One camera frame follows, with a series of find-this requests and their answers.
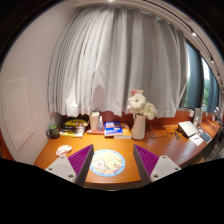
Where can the white curtain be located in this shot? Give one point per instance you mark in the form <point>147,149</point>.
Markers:
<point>105,52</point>

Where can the white daisy flowers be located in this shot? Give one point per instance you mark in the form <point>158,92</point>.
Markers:
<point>138,105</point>

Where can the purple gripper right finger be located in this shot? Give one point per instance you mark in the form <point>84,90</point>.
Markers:
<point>152,167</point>

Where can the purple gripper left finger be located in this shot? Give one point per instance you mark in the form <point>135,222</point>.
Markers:
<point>75,167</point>

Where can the dark green mug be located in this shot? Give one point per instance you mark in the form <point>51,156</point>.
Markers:
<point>53,131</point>

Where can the smartphone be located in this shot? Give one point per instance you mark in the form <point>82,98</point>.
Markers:
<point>205,137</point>

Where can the white paper cup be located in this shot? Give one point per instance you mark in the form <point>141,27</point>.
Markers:
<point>93,117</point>

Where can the stack of books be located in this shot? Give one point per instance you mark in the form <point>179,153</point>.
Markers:
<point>73,128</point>

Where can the white ceramic vase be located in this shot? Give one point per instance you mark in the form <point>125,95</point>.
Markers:
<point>138,129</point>

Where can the pink white computer mouse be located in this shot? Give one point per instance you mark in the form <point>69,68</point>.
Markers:
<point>63,150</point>

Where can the round cartoon mouse pad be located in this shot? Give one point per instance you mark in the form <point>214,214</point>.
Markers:
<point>107,163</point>

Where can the clear sanitizer bottle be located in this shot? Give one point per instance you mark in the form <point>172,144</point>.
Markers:
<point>100,123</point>

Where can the white paper sheet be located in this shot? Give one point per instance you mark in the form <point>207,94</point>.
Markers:
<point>196,139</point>

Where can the silver laptop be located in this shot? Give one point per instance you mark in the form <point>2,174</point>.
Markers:
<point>187,128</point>

